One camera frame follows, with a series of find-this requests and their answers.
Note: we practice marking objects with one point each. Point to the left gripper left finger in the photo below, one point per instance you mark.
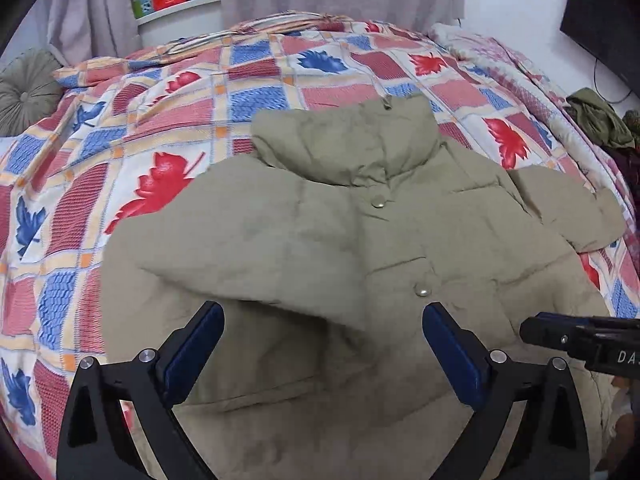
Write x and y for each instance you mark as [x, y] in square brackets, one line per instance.
[95, 441]

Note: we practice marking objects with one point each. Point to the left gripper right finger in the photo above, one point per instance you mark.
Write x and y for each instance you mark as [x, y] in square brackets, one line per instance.
[551, 441]

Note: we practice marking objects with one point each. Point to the olive green puffer jacket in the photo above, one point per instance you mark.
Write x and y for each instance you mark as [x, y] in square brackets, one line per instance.
[324, 244]

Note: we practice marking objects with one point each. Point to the pink floral blanket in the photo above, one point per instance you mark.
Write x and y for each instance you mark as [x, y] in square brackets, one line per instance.
[545, 100]

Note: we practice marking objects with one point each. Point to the dark maroon garment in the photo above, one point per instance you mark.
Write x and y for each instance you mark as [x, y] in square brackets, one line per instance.
[628, 162]

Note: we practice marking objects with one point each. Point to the olive green garment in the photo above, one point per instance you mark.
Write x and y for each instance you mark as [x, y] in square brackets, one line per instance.
[599, 121]

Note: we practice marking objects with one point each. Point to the leopard print garment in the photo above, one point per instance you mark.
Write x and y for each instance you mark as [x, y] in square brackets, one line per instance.
[632, 121]

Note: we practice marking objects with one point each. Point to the leaf patterned patchwork quilt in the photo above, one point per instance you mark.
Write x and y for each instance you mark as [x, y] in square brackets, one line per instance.
[130, 133]

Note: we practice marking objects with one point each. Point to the round green velvet cushion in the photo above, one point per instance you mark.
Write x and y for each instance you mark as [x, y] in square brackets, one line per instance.
[28, 91]

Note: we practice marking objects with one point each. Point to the grey curtain left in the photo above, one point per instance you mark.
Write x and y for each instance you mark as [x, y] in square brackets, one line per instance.
[82, 29]

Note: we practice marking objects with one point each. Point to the black wall television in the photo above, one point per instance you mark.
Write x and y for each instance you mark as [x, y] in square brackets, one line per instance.
[607, 31]

